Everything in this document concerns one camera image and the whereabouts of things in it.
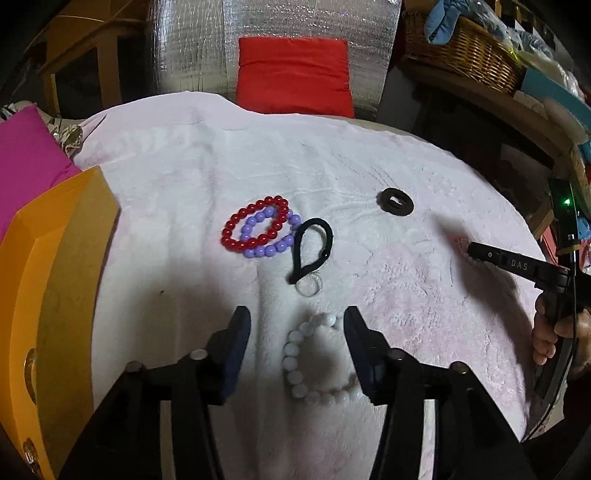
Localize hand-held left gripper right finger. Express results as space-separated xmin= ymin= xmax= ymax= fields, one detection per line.
xmin=342 ymin=305 xmax=527 ymax=480

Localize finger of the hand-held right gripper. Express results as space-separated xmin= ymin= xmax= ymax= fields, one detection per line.
xmin=467 ymin=241 xmax=570 ymax=296

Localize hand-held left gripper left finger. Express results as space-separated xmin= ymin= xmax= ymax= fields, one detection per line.
xmin=58 ymin=305 xmax=252 ymax=480

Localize white bead bracelet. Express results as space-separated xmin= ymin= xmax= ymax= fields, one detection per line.
xmin=281 ymin=311 xmax=365 ymax=407

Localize purple bead bracelet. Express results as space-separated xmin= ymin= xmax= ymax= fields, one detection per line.
xmin=240 ymin=207 xmax=303 ymax=259

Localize brown hair tie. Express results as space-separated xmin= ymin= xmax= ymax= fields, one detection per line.
xmin=376 ymin=188 xmax=415 ymax=217

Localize orange box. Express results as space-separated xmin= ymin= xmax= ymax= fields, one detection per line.
xmin=0 ymin=166 xmax=122 ymax=480

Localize person's right hand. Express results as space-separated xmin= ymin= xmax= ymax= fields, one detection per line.
xmin=530 ymin=298 xmax=591 ymax=381

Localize teal flat box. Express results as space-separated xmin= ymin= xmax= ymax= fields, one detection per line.
xmin=522 ymin=69 xmax=587 ymax=116

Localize wooden shelf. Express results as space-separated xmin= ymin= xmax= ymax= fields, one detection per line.
xmin=399 ymin=55 xmax=591 ymax=185

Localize pale pink blanket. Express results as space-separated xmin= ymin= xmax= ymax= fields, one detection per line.
xmin=71 ymin=90 xmax=555 ymax=480

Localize clear plastic bags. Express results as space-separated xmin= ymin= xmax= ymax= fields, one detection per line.
xmin=480 ymin=0 xmax=583 ymax=93

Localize wicker basket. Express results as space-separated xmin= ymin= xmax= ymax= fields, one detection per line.
xmin=402 ymin=9 xmax=527 ymax=95

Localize blue towel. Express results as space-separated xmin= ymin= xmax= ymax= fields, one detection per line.
xmin=425 ymin=0 xmax=472 ymax=44

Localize patterned cloth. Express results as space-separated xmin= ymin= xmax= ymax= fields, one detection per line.
xmin=46 ymin=115 xmax=85 ymax=154

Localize red pillow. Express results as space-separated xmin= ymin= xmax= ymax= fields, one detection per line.
xmin=235 ymin=38 xmax=356 ymax=118

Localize magenta pillow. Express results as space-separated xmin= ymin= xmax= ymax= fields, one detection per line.
xmin=0 ymin=106 xmax=84 ymax=241

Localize silver foil sheet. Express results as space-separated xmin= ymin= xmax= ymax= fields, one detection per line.
xmin=148 ymin=0 xmax=402 ymax=121

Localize wooden side table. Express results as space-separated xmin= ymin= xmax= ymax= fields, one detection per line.
xmin=37 ymin=0 xmax=158 ymax=121

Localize clear ring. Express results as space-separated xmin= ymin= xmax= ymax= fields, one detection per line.
xmin=297 ymin=272 xmax=321 ymax=296

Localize black cord loop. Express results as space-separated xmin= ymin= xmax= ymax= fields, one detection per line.
xmin=286 ymin=217 xmax=334 ymax=284

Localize red bead bracelet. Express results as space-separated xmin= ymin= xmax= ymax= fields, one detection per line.
xmin=221 ymin=195 xmax=291 ymax=254

